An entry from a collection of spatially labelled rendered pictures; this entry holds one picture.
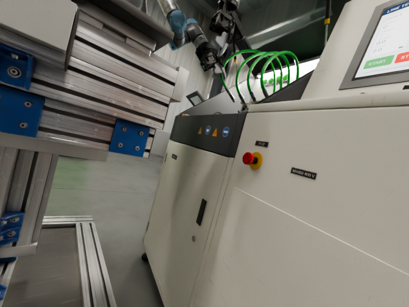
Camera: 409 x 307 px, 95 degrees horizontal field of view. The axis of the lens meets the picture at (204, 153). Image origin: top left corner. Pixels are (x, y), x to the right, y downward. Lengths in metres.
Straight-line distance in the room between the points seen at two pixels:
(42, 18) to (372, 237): 0.59
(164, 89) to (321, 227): 0.48
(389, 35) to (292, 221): 0.67
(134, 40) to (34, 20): 0.21
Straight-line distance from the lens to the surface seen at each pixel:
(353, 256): 0.44
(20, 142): 0.62
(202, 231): 0.76
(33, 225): 0.82
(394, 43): 0.87
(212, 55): 1.12
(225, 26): 0.93
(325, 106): 0.51
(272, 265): 0.54
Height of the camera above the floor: 0.80
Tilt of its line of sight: 2 degrees down
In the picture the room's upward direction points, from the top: 15 degrees clockwise
